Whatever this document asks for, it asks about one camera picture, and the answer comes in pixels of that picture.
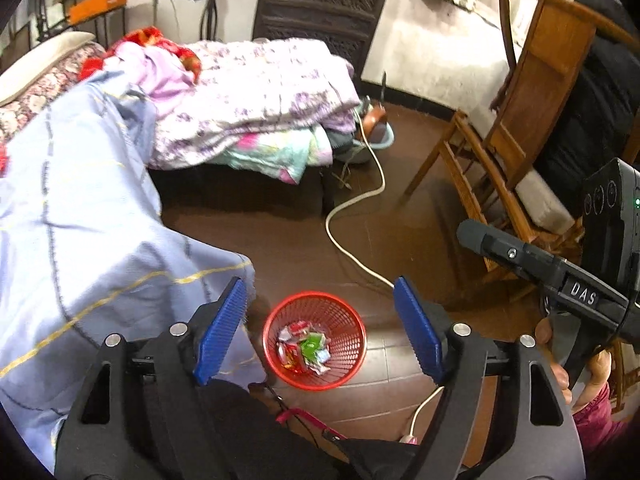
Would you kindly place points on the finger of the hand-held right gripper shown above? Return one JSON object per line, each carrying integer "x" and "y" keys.
{"x": 500, "y": 247}

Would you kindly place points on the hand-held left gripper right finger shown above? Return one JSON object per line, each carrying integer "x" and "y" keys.
{"x": 417, "y": 330}

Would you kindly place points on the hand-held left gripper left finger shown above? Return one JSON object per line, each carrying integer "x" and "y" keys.
{"x": 222, "y": 330}

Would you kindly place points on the red striped snack wrapper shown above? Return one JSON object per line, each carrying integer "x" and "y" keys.
{"x": 299, "y": 330}

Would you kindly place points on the red mesh basket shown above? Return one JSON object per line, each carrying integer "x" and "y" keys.
{"x": 345, "y": 355}

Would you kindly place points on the green white snack packet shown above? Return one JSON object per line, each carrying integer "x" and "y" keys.
{"x": 310, "y": 346}

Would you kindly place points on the white plastic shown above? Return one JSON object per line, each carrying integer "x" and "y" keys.
{"x": 321, "y": 359}

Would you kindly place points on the person's right hand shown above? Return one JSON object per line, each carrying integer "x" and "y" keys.
{"x": 560, "y": 380}

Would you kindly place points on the grey chair cushion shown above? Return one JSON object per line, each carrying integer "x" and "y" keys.
{"x": 545, "y": 200}

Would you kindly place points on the person's left leg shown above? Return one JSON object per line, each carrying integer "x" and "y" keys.
{"x": 240, "y": 425}

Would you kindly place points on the person's leg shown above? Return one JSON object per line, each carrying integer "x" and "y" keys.
{"x": 380, "y": 460}
{"x": 240, "y": 425}

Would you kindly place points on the person's right leg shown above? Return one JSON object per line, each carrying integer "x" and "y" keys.
{"x": 380, "y": 460}

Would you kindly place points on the blue basin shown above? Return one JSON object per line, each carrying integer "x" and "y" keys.
{"x": 386, "y": 141}

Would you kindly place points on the blue checked sheet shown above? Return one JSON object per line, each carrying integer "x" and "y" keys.
{"x": 75, "y": 235}

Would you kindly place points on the brown round appliance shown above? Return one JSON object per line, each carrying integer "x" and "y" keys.
{"x": 372, "y": 122}

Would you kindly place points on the pastel floral blanket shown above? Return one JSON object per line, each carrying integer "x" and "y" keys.
{"x": 270, "y": 152}

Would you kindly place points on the light wooden chair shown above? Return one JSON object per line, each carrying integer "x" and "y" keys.
{"x": 550, "y": 50}

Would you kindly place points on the purple floral blanket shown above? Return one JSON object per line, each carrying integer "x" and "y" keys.
{"x": 250, "y": 90}

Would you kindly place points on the lilac cloth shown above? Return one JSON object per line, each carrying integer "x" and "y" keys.
{"x": 160, "y": 75}

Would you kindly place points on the carved wooden painting panel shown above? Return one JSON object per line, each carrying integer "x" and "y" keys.
{"x": 320, "y": 15}

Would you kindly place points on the folded floral quilt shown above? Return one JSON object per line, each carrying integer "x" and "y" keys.
{"x": 45, "y": 95}

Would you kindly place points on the red blanket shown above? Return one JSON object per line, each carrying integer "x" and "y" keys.
{"x": 145, "y": 37}

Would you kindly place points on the white pillow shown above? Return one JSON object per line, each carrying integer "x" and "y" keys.
{"x": 45, "y": 60}

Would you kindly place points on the orange box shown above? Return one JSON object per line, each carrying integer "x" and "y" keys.
{"x": 97, "y": 6}

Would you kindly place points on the black metal bed frame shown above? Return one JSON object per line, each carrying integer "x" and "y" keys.
{"x": 210, "y": 15}

